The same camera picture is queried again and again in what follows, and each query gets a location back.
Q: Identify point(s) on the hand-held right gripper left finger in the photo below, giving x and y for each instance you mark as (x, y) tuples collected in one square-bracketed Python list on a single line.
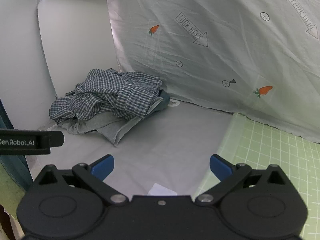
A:
[(103, 167)]

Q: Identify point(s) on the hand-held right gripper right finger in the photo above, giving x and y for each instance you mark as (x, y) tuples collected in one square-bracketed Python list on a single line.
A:
[(220, 167)]

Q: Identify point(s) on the blue white checked shirt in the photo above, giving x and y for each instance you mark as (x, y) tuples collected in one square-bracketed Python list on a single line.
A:
[(105, 92)]

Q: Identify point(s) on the dark teal cloth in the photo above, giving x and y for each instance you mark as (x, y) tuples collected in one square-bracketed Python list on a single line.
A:
[(12, 171)]

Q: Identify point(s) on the grey garment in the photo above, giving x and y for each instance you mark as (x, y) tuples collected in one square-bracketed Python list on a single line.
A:
[(112, 128)]

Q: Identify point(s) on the white paper label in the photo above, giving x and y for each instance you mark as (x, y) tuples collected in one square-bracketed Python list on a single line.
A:
[(161, 190)]

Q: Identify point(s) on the plain grey bed sheet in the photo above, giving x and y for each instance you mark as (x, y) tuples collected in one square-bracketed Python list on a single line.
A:
[(162, 142)]

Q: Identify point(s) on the dark blue garment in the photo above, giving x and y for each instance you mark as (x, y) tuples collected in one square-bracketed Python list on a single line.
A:
[(163, 100)]

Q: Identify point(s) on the grey carrot print sheet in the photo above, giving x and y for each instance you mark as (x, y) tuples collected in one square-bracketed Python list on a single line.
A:
[(212, 67)]

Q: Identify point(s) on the white headboard panel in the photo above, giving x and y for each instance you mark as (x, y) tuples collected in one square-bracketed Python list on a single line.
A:
[(75, 42)]

